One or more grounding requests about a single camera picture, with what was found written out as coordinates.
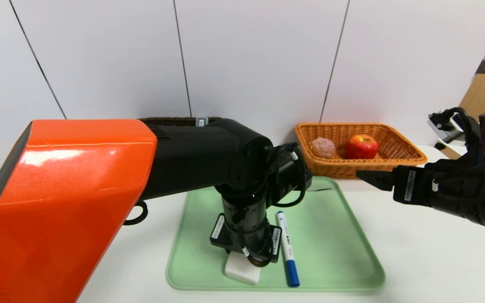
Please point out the red apple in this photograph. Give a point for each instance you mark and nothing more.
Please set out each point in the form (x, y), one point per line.
(362, 147)

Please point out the dark grey wall box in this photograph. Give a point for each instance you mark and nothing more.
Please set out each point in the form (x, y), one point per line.
(483, 66)

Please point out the orange wicker basket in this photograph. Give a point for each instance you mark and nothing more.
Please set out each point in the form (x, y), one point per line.
(331, 168)

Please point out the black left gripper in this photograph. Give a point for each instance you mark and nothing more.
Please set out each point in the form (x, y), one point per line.
(246, 240)

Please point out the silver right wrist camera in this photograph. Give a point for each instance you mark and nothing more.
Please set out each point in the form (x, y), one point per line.
(446, 128)

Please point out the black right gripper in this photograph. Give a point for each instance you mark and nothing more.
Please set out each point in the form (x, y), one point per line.
(409, 184)

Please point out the grey transparent pencil lead case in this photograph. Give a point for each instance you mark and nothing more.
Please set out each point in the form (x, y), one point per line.
(201, 122)

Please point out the white soap block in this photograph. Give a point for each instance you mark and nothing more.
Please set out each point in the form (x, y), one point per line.
(238, 271)

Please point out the white blue marker pen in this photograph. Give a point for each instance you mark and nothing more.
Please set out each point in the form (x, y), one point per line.
(288, 252)

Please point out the dark brown wicker basket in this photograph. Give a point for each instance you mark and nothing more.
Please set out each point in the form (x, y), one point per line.
(171, 121)

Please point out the pink yellow bread bun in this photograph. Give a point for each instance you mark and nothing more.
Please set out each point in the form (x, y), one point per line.
(323, 147)

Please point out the light green plastic tray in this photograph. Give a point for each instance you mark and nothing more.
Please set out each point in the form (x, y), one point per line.
(331, 252)

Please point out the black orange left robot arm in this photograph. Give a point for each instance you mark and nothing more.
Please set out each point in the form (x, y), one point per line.
(78, 202)

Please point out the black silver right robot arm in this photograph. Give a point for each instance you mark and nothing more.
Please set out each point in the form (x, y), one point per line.
(478, 198)

